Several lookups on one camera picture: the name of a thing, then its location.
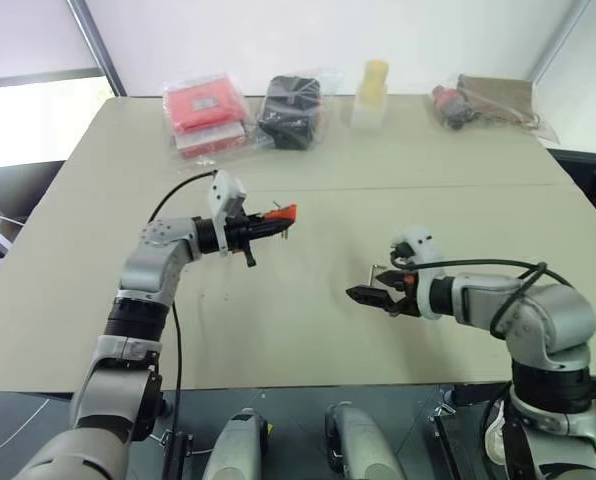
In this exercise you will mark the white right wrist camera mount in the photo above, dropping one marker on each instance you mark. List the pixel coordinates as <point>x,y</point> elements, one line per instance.
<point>420,240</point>

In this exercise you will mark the white wall frame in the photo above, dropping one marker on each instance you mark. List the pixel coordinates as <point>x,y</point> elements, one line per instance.
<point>573,50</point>

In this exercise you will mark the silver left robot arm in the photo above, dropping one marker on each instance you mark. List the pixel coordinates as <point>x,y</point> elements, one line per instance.
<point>148,260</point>

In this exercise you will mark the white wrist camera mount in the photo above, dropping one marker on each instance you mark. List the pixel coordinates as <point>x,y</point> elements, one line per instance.
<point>420,240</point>
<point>225,190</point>

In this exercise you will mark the dark cabinet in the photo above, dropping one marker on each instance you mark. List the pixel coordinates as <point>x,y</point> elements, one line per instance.
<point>593,180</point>

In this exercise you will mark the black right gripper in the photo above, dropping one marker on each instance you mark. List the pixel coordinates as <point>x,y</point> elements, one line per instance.
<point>409,297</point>

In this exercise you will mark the pink white box in bag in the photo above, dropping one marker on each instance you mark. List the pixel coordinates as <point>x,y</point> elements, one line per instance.
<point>210,140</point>

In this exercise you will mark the red flat box in bag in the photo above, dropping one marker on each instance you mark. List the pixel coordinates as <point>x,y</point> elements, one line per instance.
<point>203,105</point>

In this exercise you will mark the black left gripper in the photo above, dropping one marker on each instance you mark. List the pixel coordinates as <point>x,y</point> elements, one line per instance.
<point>240,231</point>

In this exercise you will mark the white shoe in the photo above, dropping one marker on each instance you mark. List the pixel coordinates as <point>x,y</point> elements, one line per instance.
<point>495,435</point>

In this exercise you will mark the red hex key holder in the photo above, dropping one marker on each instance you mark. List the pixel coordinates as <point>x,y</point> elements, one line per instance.
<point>283,212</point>

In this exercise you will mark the grey rounded robot leg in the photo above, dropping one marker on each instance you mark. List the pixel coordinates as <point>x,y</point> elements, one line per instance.
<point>238,445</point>
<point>363,445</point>

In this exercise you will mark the black item in clear bag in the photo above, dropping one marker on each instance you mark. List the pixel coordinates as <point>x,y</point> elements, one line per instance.
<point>290,112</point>

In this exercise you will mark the yellow plastic cylinder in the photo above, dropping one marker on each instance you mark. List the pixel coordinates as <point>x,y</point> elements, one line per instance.
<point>374,77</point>

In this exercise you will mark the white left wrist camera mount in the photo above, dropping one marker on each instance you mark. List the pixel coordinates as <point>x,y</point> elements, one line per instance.
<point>225,190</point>

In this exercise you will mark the silver hex key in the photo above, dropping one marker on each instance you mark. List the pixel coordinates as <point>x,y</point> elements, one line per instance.
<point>373,274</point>

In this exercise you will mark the red black item in bag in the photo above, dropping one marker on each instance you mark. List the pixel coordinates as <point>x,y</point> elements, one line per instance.
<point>450,102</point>

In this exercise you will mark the grey window frame post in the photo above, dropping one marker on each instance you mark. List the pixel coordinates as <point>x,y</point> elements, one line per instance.
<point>100,50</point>

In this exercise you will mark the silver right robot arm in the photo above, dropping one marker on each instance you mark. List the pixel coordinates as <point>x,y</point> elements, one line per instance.
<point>553,320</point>

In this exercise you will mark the brown pouch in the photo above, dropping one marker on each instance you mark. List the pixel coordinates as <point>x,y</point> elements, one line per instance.
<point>503,100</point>

